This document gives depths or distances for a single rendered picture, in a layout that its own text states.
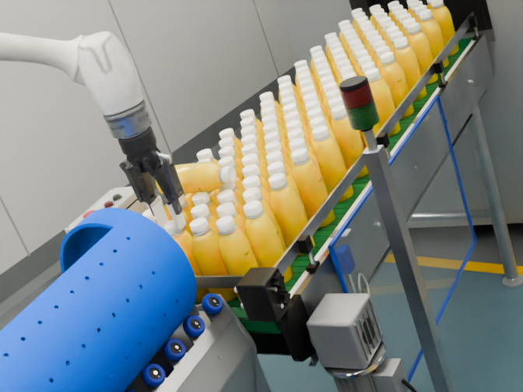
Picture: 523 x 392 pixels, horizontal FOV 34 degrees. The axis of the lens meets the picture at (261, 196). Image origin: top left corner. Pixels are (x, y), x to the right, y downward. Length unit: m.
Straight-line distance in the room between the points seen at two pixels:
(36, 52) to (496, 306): 1.96
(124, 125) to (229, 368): 0.54
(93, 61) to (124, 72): 0.06
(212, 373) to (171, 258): 0.26
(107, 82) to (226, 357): 0.60
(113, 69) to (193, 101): 3.76
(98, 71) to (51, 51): 0.19
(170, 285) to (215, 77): 4.08
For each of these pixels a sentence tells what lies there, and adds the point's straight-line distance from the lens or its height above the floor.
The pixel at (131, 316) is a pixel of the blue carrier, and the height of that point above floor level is 1.12.
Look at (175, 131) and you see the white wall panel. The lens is 5.35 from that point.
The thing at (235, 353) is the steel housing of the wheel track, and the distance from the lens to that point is 1.79.
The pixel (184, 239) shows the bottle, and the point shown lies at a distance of 1.86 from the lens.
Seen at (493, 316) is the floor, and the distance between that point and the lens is 3.15.
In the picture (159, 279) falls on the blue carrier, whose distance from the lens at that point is 1.58.
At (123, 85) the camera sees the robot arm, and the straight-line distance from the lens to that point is 1.72.
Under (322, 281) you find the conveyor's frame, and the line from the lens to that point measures 1.90.
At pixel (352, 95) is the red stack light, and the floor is 1.24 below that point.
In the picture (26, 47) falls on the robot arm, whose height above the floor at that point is 1.54.
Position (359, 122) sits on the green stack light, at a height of 1.18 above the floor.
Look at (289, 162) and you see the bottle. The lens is 2.10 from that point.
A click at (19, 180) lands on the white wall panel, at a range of 4.68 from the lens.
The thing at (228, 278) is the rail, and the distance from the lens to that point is 1.81.
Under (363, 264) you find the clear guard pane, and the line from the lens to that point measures 1.99.
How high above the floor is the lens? 1.81
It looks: 23 degrees down
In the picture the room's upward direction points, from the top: 20 degrees counter-clockwise
